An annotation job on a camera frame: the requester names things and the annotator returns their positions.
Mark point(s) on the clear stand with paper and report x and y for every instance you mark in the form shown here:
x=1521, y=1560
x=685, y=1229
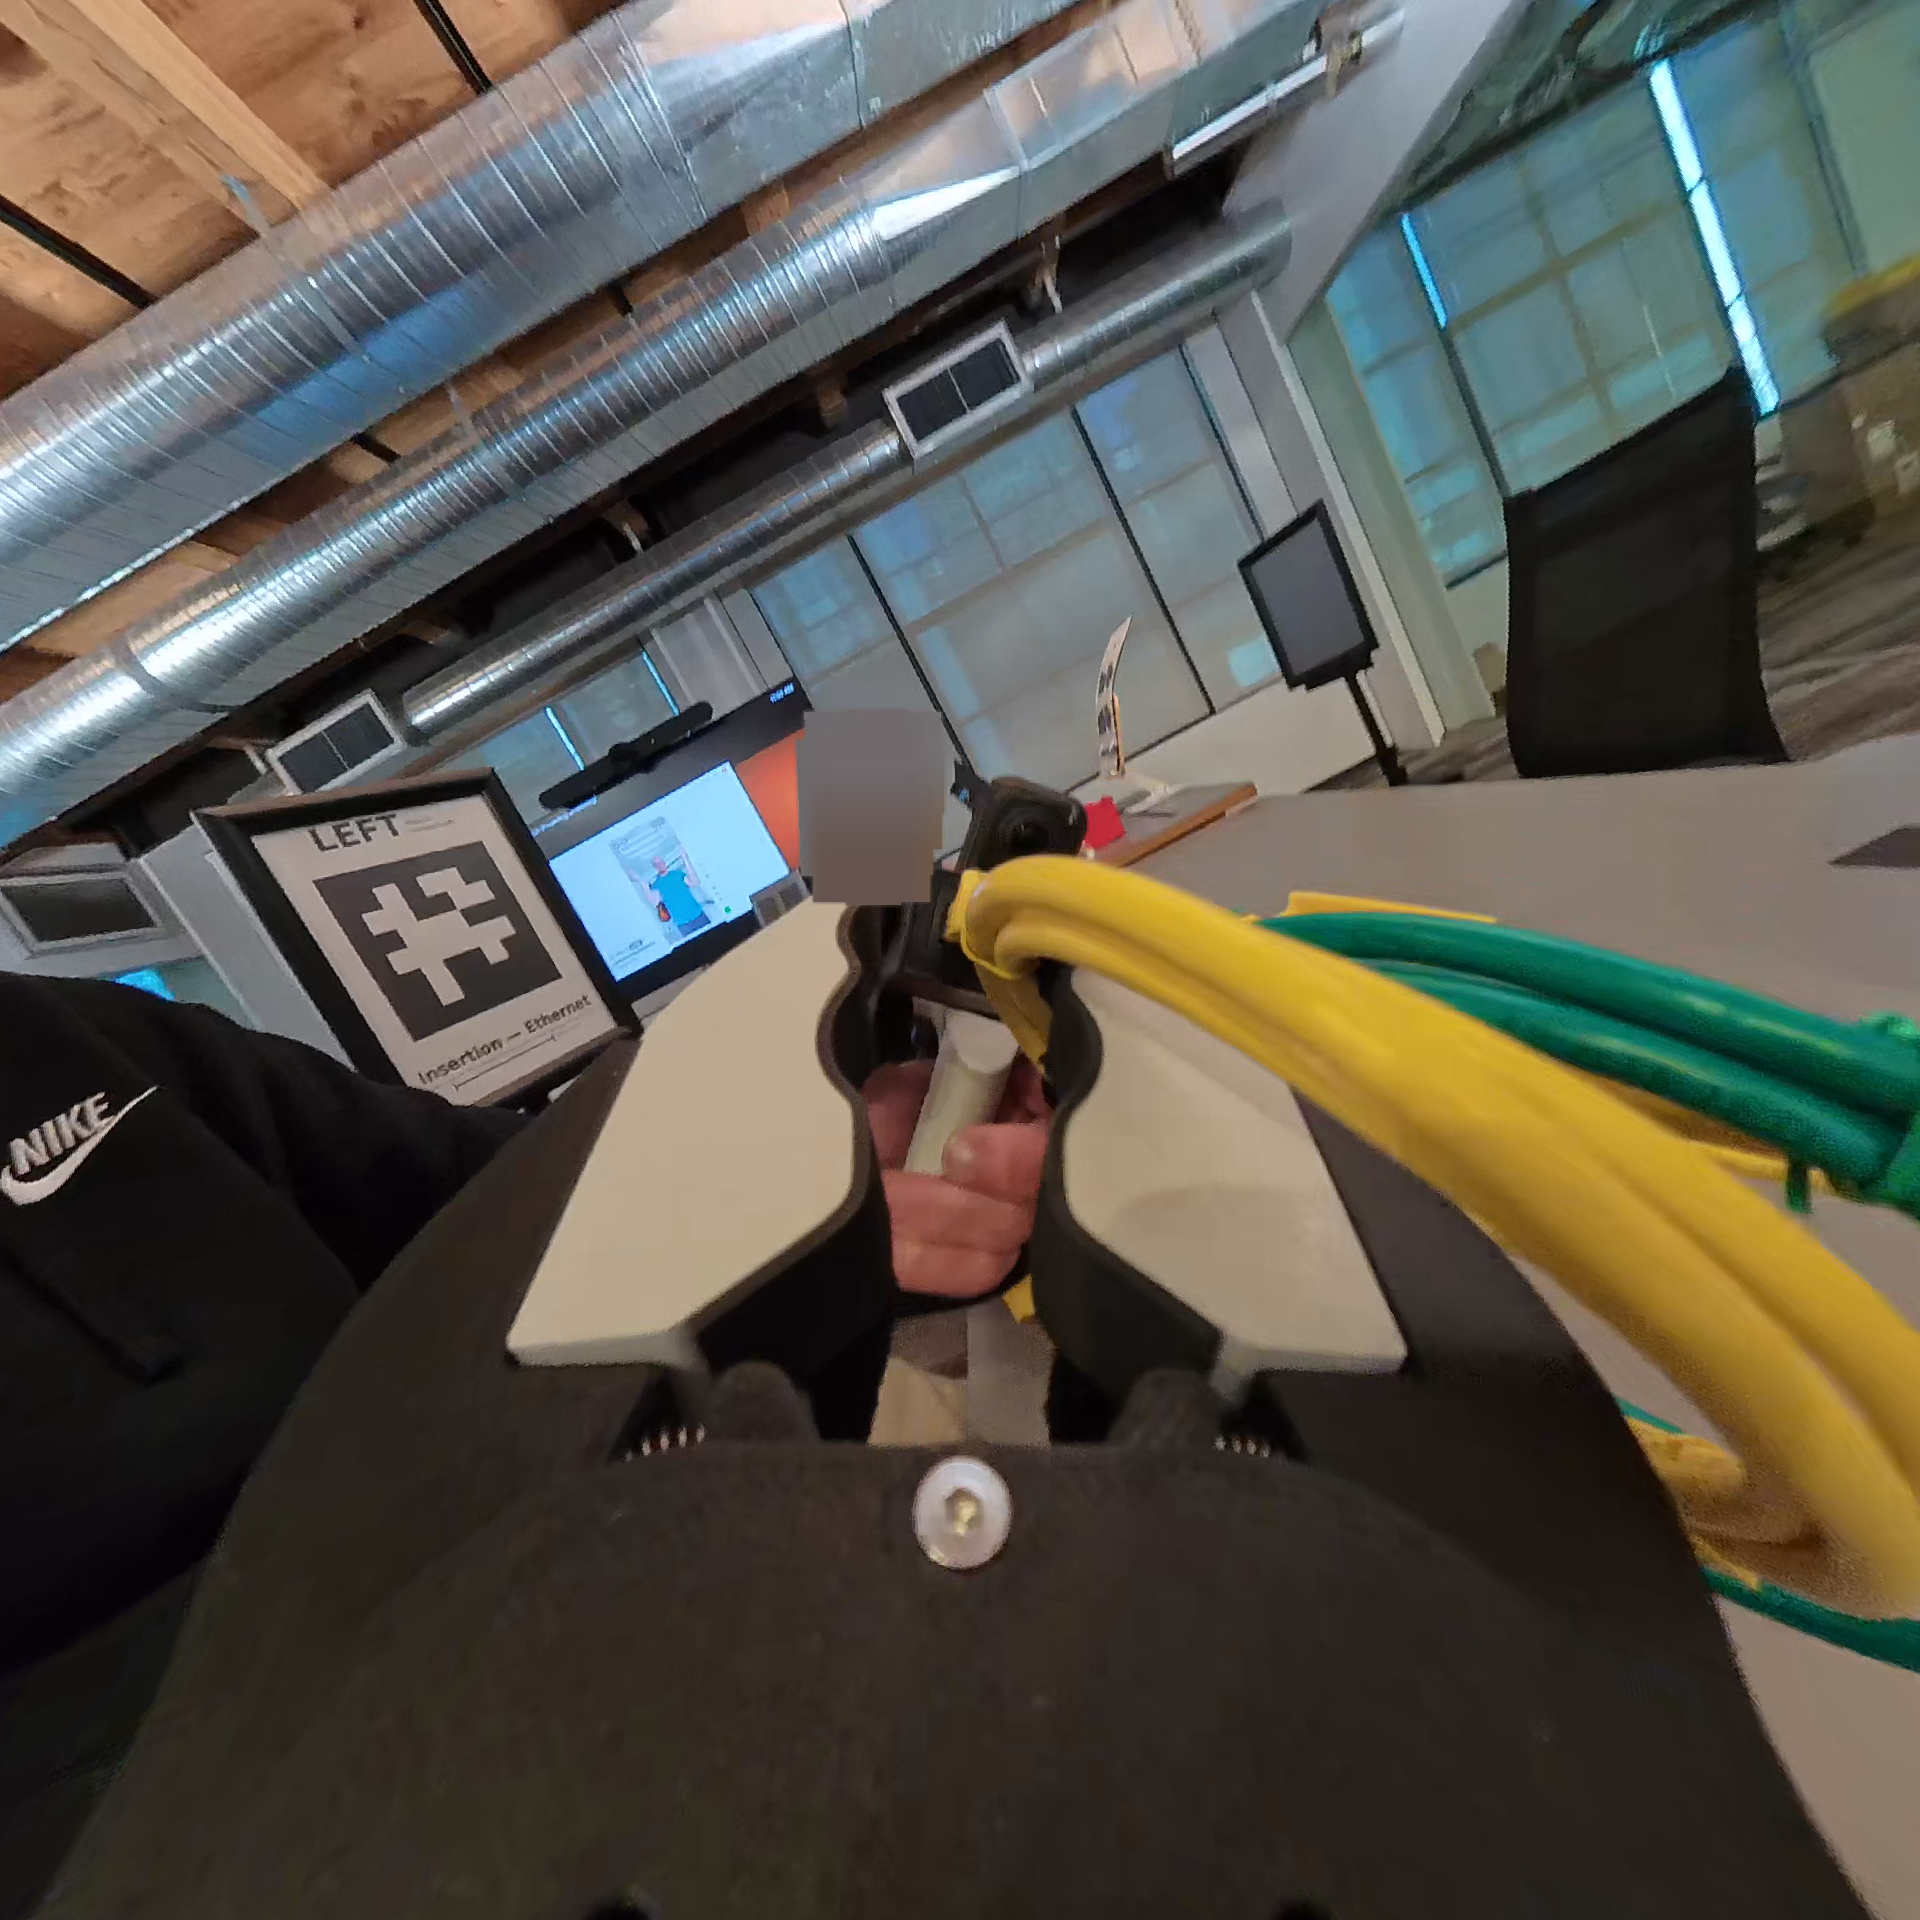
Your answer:
x=1118, y=691

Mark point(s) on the red plastic bin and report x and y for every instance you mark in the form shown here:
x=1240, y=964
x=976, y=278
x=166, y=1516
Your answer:
x=1103, y=827

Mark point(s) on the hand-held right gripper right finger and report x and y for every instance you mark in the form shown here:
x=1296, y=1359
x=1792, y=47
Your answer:
x=1214, y=1230

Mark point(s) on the black high-back chair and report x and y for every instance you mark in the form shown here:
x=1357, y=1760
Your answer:
x=1636, y=630

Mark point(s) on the person's left hand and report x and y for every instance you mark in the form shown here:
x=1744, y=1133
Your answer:
x=961, y=1230

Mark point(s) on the brown desk with black legs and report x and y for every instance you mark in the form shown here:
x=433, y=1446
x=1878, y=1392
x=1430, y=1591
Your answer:
x=1200, y=819

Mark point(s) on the wall television screen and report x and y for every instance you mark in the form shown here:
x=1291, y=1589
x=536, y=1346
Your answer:
x=661, y=886

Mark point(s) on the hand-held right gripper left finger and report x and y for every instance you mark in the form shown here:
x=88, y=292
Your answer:
x=704, y=1171

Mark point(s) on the black monitor on stand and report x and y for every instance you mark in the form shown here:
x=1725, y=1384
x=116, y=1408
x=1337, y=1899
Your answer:
x=1307, y=599

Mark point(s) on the black camera bar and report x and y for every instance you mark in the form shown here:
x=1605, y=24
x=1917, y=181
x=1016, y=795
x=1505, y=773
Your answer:
x=629, y=758

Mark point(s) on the silver ventilation duct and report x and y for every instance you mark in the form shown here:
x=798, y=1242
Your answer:
x=375, y=285
x=675, y=599
x=494, y=476

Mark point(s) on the white air vent grille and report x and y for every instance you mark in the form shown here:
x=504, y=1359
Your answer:
x=339, y=743
x=961, y=389

